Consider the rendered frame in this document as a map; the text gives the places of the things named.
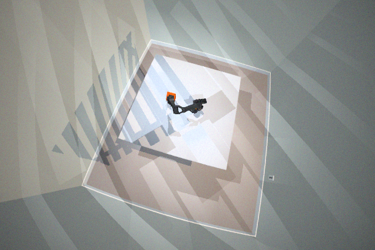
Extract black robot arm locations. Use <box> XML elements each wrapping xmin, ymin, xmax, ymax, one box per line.
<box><xmin>167</xmin><ymin>94</ymin><xmax>207</xmax><ymax>114</ymax></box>

